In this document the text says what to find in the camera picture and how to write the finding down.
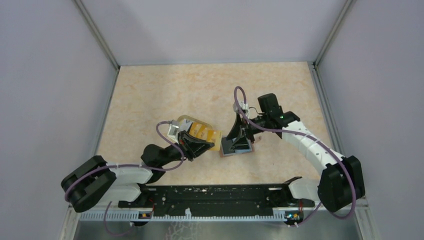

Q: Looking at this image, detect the beige oval card tray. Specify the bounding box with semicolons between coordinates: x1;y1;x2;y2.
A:
176;115;214;132

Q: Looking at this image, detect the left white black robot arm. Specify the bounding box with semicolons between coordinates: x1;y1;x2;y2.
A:
60;130;216;213

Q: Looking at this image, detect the left aluminium corner post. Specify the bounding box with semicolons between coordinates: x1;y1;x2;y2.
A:
72;0;120;71

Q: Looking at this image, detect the white slotted cable duct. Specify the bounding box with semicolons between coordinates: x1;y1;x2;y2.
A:
79;210;288;222

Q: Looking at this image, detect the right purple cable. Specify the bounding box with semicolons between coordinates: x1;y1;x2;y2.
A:
233;86;358;229

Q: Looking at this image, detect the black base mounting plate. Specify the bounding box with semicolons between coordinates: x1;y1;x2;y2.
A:
118;181;315;217

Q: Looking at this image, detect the aluminium frame rail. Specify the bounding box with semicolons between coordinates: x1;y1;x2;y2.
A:
65;185;368;213

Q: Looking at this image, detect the black credit card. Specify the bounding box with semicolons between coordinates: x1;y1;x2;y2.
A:
220;136;236;157

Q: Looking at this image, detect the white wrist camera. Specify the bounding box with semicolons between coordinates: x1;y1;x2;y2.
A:
167;120;180;142
232;100;250;117

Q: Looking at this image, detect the aluminium corner post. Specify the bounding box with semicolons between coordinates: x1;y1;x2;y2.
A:
313;0;357;69
72;0;120;71

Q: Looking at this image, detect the right aluminium corner post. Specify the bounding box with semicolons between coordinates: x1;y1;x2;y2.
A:
313;0;357;69

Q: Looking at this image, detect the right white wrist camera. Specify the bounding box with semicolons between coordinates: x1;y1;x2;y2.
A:
232;100;250;117

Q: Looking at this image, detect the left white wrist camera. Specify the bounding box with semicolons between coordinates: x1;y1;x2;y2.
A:
167;120;180;142

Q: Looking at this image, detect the purple cable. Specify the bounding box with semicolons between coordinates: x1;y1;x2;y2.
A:
233;86;358;229
63;121;186;237

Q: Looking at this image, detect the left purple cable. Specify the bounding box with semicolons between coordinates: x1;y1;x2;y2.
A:
63;121;186;237

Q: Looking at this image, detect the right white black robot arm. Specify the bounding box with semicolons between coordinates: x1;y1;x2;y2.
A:
226;93;366;213

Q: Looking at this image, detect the brown leather card holder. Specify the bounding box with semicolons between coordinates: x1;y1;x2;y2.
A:
219;136;255;158

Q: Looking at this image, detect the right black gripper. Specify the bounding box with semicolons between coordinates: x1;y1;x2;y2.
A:
226;112;270;151

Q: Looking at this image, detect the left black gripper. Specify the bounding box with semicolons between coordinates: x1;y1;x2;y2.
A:
159;130;215;167

